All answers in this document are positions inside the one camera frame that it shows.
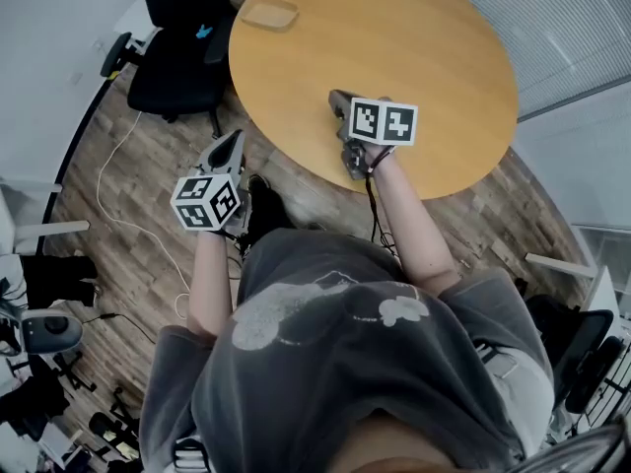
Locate person's left forearm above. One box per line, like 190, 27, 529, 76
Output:
185, 232, 234, 340

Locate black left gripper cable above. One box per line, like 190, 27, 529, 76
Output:
218, 228, 248, 261

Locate black white buckle strap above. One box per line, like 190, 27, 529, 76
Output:
172, 436, 214, 473

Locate round wooden table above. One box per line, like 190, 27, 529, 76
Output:
228, 0, 521, 202

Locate person's right forearm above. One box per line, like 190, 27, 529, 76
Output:
371, 148, 460, 296

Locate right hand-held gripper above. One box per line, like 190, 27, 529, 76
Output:
327, 88, 420, 182

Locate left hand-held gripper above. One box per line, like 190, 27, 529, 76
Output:
171, 128, 247, 235

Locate person's light grey trousers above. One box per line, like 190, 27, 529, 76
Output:
475, 339, 556, 443

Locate white table leg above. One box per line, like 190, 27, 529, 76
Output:
524, 250, 598, 281

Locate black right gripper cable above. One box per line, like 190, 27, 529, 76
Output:
363, 147, 399, 256

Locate white floor cable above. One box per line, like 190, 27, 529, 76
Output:
96, 109, 194, 321

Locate white desk frame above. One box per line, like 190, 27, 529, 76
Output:
0, 179, 94, 256

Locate person's black shoe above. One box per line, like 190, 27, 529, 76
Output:
245, 173, 298, 239

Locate person's grey printed t-shirt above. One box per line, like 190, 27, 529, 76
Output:
139, 228, 556, 473

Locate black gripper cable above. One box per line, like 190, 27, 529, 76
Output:
218, 228, 248, 261
363, 147, 399, 256

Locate black mesh office chair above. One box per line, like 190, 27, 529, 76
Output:
524, 292, 626, 414

